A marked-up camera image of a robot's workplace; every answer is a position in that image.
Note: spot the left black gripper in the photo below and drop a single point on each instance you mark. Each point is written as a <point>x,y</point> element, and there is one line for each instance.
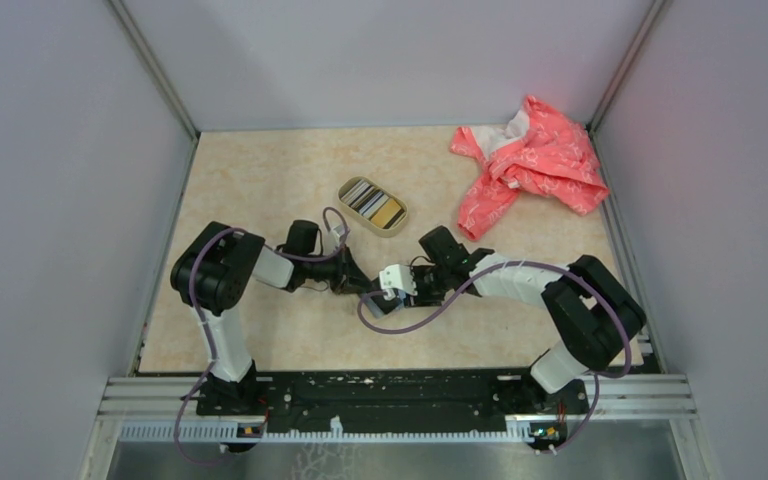
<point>349,277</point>

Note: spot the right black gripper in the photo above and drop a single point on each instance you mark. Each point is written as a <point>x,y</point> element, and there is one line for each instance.
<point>420,298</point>

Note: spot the beige tray of cards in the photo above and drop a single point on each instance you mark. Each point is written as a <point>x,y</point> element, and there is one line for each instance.
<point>372,206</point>

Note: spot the beige card holder wallet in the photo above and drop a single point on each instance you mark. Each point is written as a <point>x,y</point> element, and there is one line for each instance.
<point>379,307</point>

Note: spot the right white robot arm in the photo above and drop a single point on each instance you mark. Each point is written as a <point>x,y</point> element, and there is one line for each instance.
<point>595,316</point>

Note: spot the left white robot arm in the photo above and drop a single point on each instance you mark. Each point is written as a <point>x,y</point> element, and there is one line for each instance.
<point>214,271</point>

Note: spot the pink crumpled cloth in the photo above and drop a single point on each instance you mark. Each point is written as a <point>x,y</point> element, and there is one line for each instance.
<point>540,151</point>

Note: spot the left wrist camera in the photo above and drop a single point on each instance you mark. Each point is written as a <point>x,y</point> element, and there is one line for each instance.
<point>336,237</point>

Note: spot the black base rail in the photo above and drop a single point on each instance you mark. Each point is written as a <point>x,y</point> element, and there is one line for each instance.
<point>389,401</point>

